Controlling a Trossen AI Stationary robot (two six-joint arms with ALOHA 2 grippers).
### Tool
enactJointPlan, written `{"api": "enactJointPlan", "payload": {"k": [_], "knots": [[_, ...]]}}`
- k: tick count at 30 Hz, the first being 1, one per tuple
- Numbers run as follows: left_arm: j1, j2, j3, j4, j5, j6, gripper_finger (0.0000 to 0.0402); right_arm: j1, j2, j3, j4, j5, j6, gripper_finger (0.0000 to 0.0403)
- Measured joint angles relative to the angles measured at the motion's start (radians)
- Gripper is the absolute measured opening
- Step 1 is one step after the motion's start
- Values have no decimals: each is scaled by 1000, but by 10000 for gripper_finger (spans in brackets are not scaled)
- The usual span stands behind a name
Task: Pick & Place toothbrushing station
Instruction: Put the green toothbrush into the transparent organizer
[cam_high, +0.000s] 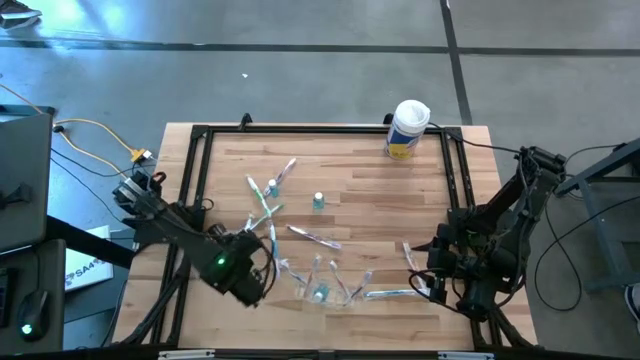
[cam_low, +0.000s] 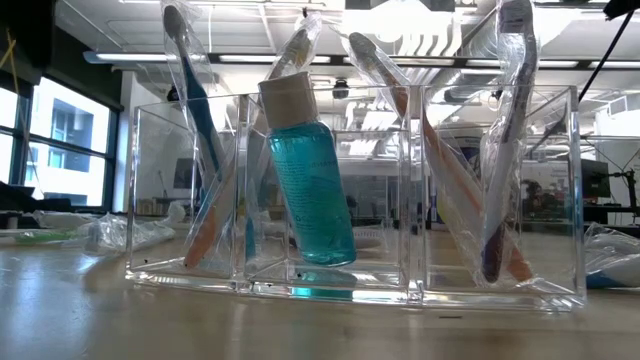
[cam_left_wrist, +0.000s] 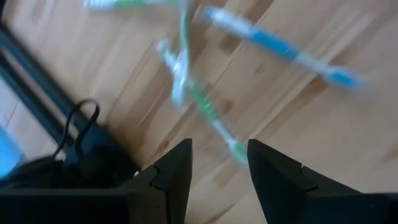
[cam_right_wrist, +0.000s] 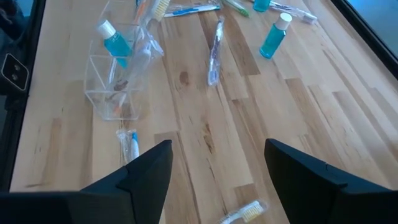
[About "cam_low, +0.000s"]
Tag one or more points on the clear acrylic organizer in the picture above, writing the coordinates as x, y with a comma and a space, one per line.
150, 270

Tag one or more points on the black ceiling dome camera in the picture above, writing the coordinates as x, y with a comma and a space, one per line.
341, 90
173, 94

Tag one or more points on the orange toothbrush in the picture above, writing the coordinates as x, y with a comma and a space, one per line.
400, 101
205, 235

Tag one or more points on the ceiling light strip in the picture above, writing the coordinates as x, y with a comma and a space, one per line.
560, 64
130, 57

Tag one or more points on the teal mouthwash bottle white cap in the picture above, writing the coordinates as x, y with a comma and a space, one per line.
310, 190

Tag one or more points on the person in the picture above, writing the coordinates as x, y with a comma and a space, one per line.
537, 200

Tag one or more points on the large window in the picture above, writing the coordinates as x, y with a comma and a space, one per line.
65, 150

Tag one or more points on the purple toothbrush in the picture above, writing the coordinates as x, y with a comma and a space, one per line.
130, 232
492, 255

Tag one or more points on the black background monitor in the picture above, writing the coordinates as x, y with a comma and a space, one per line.
595, 177

